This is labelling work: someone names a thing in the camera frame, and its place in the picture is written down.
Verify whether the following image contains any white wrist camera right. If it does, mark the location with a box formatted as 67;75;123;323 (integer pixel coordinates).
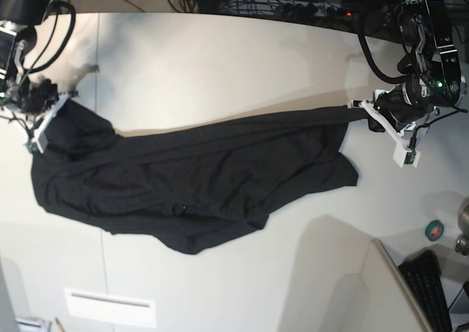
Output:
25;134;48;154

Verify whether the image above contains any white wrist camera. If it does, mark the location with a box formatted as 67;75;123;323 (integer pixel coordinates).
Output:
25;134;48;154
393;144;421;168

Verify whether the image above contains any beige partition panel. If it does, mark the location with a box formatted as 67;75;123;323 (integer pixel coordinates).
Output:
360;240;432;332

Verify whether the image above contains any black t-shirt with colourful print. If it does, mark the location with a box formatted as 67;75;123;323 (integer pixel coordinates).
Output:
31;100;366;255

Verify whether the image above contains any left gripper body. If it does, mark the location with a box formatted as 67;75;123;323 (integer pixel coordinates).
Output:
372;83;438;130

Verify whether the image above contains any black keyboard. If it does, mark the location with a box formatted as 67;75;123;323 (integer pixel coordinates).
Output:
399;250;452;332

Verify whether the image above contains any black power strip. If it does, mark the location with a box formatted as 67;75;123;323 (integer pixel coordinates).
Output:
273;3;352;21

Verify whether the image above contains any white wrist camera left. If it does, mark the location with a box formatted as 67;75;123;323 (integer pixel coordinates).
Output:
393;144;421;168

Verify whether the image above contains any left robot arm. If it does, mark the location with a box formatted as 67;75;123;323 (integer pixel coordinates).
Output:
350;0;468;157

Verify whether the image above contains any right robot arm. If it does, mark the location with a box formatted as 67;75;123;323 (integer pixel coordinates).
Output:
1;0;76;143

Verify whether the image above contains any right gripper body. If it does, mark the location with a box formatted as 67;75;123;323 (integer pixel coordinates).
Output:
3;79;59;120

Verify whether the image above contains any silver metal cylinder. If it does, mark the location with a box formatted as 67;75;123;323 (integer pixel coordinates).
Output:
454;198;468;257

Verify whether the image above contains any green tape roll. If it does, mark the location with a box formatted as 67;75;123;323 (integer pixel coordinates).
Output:
424;220;445;242

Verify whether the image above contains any yellow pencil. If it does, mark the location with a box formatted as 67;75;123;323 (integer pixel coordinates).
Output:
54;317;65;332

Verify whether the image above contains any white cable slot cover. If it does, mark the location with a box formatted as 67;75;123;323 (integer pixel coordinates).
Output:
64;288;157;328

